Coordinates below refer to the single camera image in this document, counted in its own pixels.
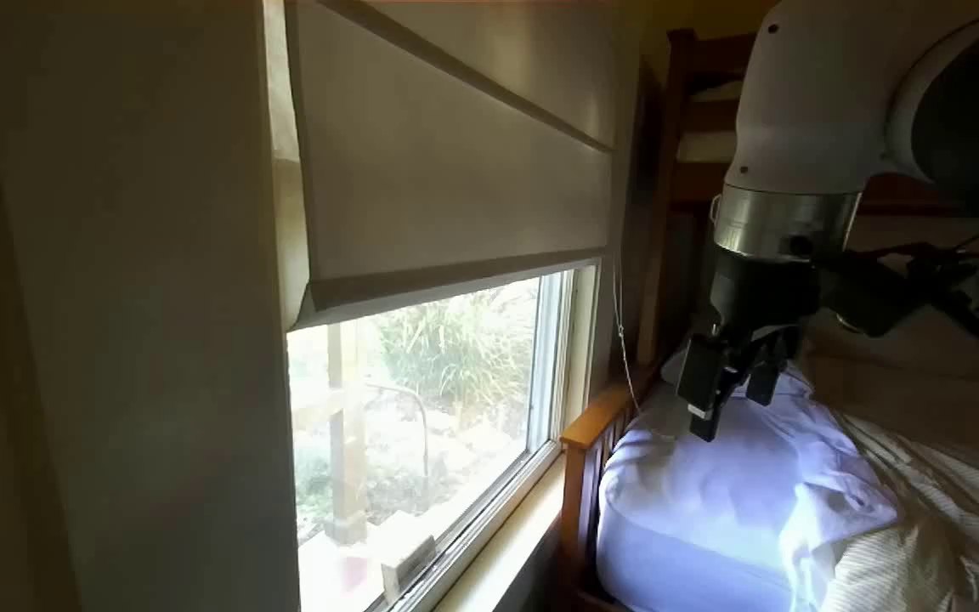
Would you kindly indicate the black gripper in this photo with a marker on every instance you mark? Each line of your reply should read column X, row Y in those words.
column 759, row 295

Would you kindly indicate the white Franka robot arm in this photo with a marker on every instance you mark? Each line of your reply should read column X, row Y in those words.
column 829, row 102

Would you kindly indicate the beige roller blind curtain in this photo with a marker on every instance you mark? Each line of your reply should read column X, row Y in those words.
column 456, row 157

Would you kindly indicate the cream bed blanket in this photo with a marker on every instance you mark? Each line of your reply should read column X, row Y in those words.
column 941, row 453

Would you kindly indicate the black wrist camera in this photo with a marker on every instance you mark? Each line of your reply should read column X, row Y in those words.
column 880, row 289

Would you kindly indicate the white window frame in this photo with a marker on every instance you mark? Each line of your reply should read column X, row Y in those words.
column 543, row 374

